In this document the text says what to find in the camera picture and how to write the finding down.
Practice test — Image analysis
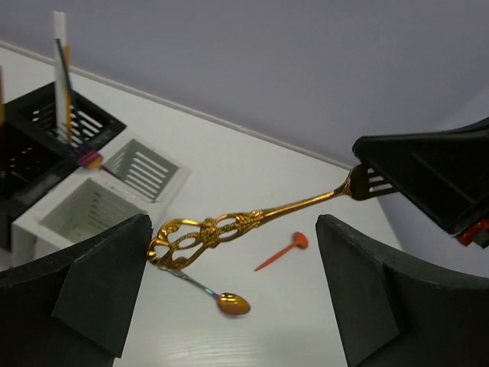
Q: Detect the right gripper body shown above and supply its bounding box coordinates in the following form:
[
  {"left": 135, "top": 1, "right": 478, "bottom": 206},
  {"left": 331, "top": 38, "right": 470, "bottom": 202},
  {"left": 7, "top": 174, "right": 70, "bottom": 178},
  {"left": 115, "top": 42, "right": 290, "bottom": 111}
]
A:
[{"left": 457, "top": 219, "right": 489, "bottom": 248}]

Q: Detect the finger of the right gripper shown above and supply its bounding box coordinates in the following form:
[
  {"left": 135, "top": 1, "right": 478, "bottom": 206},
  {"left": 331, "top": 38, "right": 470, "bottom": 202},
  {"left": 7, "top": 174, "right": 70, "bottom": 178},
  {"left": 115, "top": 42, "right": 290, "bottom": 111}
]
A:
[{"left": 352, "top": 119, "right": 488, "bottom": 236}]

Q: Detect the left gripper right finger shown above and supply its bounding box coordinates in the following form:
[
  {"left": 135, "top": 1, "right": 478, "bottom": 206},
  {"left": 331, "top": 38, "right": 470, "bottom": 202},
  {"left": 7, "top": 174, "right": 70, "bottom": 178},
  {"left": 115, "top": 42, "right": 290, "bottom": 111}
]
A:
[{"left": 316, "top": 215, "right": 488, "bottom": 366}]

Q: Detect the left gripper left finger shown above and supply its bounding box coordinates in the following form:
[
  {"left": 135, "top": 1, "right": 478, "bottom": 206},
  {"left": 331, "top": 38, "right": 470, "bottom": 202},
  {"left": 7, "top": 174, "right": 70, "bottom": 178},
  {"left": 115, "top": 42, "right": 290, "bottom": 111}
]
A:
[{"left": 1, "top": 214, "right": 152, "bottom": 366}]

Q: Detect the orange plastic spoon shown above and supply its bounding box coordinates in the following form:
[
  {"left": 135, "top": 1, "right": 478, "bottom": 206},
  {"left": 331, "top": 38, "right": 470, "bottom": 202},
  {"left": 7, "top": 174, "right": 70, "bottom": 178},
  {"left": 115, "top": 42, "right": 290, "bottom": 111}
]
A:
[{"left": 254, "top": 232, "right": 309, "bottom": 271}]

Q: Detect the gold ornate fork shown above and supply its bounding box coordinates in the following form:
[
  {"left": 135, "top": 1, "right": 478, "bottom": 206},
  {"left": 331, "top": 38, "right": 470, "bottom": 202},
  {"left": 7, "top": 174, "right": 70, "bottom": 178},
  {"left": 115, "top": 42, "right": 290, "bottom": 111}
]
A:
[{"left": 146, "top": 164, "right": 398, "bottom": 270}]

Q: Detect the iridescent blue purple fork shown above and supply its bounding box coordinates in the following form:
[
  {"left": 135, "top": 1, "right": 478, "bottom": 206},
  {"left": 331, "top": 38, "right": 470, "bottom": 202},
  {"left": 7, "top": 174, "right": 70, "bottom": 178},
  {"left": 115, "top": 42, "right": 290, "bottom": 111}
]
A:
[{"left": 60, "top": 68, "right": 119, "bottom": 177}]

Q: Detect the iridescent metal spoon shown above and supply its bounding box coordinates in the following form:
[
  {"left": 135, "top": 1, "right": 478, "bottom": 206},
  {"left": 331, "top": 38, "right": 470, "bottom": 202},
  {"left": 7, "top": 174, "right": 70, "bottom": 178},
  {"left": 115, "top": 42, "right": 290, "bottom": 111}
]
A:
[{"left": 159, "top": 267, "right": 251, "bottom": 317}]

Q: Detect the white chopstick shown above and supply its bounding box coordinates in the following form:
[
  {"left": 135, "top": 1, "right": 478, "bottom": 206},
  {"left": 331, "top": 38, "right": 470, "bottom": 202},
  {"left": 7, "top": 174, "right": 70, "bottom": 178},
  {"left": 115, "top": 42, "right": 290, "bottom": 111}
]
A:
[{"left": 53, "top": 11, "right": 69, "bottom": 142}]

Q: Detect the gold knife black handle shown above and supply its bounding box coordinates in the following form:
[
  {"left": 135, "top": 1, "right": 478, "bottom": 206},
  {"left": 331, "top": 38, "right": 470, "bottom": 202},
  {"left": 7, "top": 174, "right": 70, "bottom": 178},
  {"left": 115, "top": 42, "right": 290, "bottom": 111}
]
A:
[{"left": 0, "top": 67, "right": 5, "bottom": 126}]

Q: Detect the orange chopstick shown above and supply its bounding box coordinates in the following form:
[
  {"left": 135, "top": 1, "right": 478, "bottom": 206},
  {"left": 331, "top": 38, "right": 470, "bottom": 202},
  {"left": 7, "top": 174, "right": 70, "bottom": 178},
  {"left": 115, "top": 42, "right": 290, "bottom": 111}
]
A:
[{"left": 64, "top": 44, "right": 73, "bottom": 145}]

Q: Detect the white utensil container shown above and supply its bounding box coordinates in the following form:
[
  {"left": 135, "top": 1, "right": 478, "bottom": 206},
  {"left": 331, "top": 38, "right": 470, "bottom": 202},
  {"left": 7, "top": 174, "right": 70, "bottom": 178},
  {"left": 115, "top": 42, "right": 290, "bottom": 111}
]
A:
[{"left": 11, "top": 135, "right": 190, "bottom": 266}]

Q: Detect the black utensil container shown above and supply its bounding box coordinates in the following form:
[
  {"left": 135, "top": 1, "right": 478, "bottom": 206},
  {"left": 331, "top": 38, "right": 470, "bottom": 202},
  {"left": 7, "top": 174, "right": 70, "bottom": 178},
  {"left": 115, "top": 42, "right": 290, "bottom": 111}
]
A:
[{"left": 0, "top": 80, "right": 128, "bottom": 253}]

